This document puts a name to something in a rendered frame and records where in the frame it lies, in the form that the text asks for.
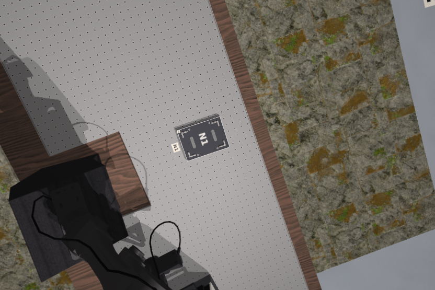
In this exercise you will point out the grey heat sealer housing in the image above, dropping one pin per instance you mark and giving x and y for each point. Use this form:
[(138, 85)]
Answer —
[(206, 283)]

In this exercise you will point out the cream label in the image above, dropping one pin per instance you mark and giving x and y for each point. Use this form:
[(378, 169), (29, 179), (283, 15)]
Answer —
[(175, 147)]

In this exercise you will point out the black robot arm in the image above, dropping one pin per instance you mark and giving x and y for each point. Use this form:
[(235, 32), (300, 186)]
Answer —
[(78, 223)]

